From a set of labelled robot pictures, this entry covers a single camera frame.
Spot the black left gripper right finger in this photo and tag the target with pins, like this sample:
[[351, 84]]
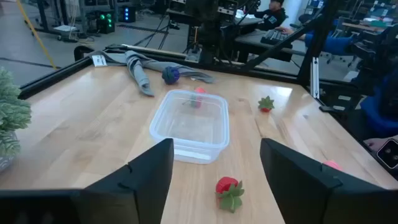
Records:
[[295, 186]]

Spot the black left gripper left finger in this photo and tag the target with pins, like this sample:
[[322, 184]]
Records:
[[140, 186]]

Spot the red toy strawberry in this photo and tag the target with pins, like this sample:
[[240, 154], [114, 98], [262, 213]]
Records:
[[265, 104], [196, 102], [225, 185]]

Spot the pink toy peach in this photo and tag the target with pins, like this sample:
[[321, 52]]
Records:
[[200, 90], [332, 165]]

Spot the purple toy grape bunch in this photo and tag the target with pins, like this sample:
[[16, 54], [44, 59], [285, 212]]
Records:
[[170, 75]]

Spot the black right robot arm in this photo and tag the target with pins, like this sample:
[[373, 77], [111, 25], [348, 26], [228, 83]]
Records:
[[208, 31]]

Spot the clear plastic tupperware container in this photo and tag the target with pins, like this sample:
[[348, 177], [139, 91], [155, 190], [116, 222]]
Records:
[[189, 149]]

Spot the black smartphone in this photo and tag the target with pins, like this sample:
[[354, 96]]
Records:
[[388, 154]]

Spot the grey cloth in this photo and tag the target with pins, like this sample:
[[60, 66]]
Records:
[[136, 67]]

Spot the person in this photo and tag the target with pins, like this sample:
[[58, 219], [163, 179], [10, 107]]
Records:
[[329, 45], [273, 17]]

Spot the artificial green potted plant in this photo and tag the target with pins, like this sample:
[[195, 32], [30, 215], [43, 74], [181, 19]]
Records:
[[12, 115]]

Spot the black keyboard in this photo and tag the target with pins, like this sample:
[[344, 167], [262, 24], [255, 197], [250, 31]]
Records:
[[273, 37]]

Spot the grey desk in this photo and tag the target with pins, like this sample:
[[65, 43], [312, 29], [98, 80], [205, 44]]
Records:
[[248, 42]]

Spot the computer with green lights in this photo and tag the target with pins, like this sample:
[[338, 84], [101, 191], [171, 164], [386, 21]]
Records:
[[105, 23]]

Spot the computer with blue lights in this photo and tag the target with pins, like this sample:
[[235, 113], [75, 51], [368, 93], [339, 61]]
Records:
[[127, 14]]

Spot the silver frame bracket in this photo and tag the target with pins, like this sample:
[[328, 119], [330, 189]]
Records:
[[315, 77]]

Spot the black aluminium table frame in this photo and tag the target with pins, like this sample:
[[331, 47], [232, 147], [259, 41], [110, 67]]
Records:
[[56, 76]]

